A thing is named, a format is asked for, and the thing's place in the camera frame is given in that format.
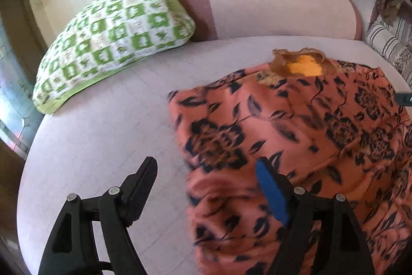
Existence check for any striped cushion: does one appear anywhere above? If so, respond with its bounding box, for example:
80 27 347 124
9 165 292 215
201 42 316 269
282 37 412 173
365 15 412 85

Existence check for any brown crumpled cloth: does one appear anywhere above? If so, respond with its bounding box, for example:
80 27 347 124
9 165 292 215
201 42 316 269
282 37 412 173
376 0 404 25

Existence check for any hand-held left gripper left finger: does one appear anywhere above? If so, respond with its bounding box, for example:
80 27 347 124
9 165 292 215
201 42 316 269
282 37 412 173
38 157 158 275

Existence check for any orange floral garment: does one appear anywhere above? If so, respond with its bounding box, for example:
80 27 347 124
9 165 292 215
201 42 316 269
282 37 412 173
167 48 412 275

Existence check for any green patterned pillow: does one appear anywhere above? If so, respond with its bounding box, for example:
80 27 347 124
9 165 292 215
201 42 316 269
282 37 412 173
32 0 196 115

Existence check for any pale pink bed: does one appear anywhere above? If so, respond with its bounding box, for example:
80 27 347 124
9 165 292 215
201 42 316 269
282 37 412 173
16 35 412 275

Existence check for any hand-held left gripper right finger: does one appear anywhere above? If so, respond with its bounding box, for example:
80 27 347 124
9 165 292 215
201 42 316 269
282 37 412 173
256 157 375 275

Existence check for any pink bolster cushion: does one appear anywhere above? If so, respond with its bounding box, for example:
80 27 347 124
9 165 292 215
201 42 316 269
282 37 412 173
175 0 364 43

